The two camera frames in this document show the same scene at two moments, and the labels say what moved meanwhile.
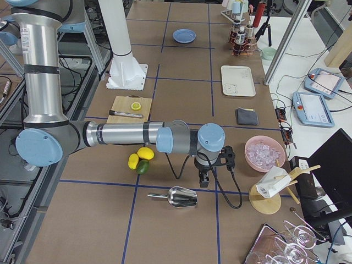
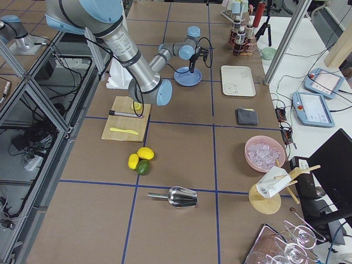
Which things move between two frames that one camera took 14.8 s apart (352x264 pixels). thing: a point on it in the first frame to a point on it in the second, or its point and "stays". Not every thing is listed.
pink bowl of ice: x=262 y=152 stays
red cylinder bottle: x=259 y=14 stays
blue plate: x=184 y=36 to x=187 y=79
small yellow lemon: x=133 y=160 stays
